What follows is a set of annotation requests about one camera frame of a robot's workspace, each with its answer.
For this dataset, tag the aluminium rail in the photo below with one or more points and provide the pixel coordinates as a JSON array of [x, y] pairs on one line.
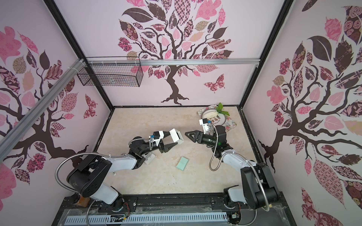
[[8, 143], [179, 62]]

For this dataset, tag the white round printed plate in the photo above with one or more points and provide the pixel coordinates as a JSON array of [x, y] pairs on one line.
[[218, 120]]

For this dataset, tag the mint green card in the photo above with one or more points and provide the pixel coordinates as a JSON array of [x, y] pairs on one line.
[[182, 163]]

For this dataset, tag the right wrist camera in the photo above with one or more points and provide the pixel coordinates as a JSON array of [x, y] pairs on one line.
[[207, 126]]

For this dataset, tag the black wire basket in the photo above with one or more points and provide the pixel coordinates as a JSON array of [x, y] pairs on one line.
[[118, 72]]

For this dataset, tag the brown bottle left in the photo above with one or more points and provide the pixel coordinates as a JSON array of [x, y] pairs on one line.
[[78, 200]]

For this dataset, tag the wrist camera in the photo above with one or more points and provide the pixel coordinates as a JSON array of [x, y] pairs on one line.
[[207, 126], [156, 138]]

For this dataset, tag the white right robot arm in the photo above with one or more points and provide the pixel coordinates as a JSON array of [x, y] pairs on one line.
[[258, 188]]

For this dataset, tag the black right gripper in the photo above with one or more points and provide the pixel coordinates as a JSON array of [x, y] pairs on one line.
[[199, 137]]

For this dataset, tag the white lift-off box lid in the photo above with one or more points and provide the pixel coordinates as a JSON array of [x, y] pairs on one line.
[[176, 136]]

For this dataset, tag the floral rectangular tray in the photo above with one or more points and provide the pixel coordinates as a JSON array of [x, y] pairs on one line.
[[230, 123]]

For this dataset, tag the white slotted cable duct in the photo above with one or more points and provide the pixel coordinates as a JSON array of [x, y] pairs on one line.
[[103, 220]]

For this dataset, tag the white lift-off box base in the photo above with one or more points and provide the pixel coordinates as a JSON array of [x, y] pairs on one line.
[[149, 158]]

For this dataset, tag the left aluminium rail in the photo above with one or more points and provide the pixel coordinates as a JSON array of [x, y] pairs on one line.
[[8, 143]]

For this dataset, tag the black corner frame post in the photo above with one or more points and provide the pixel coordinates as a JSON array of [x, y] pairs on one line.
[[281, 18]]

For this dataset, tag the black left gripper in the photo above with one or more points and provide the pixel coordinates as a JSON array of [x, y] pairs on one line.
[[166, 147]]

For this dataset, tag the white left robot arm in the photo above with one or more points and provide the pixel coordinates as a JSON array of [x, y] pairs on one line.
[[88, 177]]

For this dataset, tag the white toy radish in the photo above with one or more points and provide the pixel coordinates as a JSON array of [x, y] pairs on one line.
[[218, 110]]

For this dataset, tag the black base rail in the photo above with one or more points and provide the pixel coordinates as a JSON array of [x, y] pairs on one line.
[[216, 201]]

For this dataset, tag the rear aluminium rail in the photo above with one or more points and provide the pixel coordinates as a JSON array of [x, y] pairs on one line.
[[179, 62]]

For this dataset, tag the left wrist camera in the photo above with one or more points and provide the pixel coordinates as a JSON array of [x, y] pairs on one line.
[[156, 138]]

